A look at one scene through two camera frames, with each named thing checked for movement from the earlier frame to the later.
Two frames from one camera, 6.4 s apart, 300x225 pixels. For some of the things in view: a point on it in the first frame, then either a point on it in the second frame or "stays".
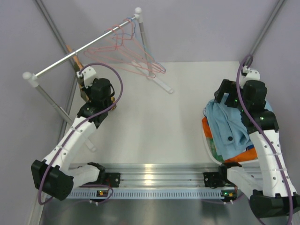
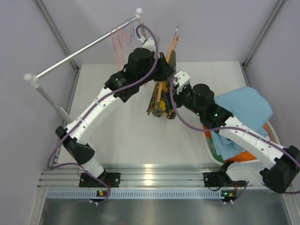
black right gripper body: (233, 99) to (184, 98)
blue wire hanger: (134, 34) to (132, 27)
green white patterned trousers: (213, 150) stays
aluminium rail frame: (180, 176) stays
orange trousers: (250, 155) stays
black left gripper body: (109, 102) to (152, 62)
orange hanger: (79, 66) to (172, 48)
